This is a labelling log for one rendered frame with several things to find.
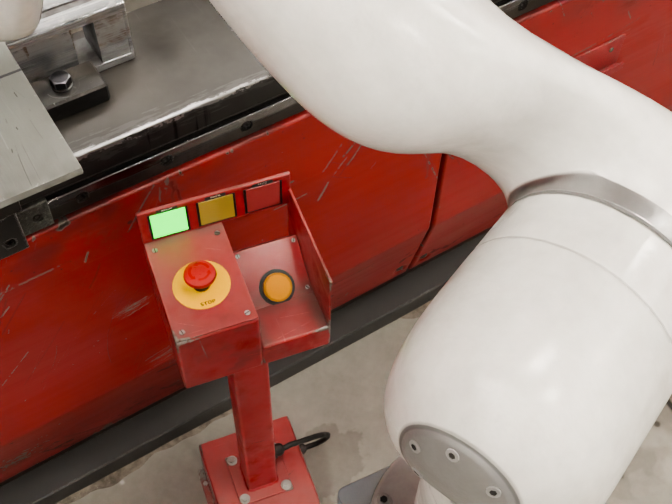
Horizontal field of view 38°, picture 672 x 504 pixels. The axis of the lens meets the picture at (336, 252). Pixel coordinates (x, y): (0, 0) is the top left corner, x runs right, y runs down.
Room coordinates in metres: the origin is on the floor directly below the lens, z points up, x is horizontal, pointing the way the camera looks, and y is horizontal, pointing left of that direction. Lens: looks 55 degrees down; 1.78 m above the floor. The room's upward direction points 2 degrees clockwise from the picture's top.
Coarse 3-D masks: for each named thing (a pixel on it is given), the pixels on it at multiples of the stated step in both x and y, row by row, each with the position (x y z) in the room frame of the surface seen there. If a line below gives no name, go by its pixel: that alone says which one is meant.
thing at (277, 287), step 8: (264, 280) 0.70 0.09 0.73; (272, 280) 0.70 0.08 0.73; (280, 280) 0.70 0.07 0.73; (288, 280) 0.70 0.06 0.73; (264, 288) 0.69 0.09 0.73; (272, 288) 0.69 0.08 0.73; (280, 288) 0.69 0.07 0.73; (288, 288) 0.69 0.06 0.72; (272, 296) 0.68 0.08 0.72; (280, 296) 0.68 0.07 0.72; (288, 296) 0.68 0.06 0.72
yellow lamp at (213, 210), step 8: (208, 200) 0.75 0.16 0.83; (216, 200) 0.75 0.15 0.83; (224, 200) 0.75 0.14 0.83; (232, 200) 0.76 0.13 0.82; (200, 208) 0.74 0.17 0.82; (208, 208) 0.74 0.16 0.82; (216, 208) 0.75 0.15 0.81; (224, 208) 0.75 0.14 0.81; (232, 208) 0.76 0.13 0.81; (200, 216) 0.74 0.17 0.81; (208, 216) 0.74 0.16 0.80; (216, 216) 0.75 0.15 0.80; (224, 216) 0.75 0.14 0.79; (232, 216) 0.76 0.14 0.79
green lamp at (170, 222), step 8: (184, 208) 0.73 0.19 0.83; (152, 216) 0.72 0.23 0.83; (160, 216) 0.72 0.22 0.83; (168, 216) 0.73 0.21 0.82; (176, 216) 0.73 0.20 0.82; (184, 216) 0.73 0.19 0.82; (152, 224) 0.72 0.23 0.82; (160, 224) 0.72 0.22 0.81; (168, 224) 0.72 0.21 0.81; (176, 224) 0.73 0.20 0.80; (184, 224) 0.73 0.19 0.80; (160, 232) 0.72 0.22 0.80; (168, 232) 0.72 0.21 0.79
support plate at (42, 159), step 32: (0, 64) 0.80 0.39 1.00; (0, 96) 0.75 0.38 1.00; (32, 96) 0.75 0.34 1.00; (0, 128) 0.70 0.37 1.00; (32, 128) 0.71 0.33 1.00; (0, 160) 0.66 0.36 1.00; (32, 160) 0.66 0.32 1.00; (64, 160) 0.66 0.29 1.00; (0, 192) 0.62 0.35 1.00; (32, 192) 0.62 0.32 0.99
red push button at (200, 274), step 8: (192, 264) 0.67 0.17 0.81; (200, 264) 0.67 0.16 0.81; (208, 264) 0.67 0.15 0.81; (184, 272) 0.65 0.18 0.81; (192, 272) 0.65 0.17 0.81; (200, 272) 0.65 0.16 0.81; (208, 272) 0.65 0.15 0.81; (184, 280) 0.65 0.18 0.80; (192, 280) 0.64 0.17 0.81; (200, 280) 0.64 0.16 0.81; (208, 280) 0.64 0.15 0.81; (200, 288) 0.64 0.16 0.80
